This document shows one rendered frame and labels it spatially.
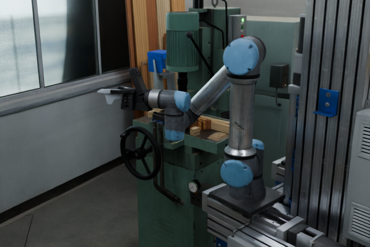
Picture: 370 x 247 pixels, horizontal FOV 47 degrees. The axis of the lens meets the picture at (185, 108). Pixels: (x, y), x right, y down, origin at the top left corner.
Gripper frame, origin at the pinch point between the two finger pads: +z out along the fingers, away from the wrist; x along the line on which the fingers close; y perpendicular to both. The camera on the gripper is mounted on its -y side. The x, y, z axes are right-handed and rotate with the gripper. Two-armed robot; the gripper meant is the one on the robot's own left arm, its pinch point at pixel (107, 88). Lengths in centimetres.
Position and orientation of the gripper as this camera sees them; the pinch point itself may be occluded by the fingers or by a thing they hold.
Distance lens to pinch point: 175.4
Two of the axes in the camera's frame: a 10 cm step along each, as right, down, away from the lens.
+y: -0.5, 9.9, 1.5
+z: -9.2, -1.0, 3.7
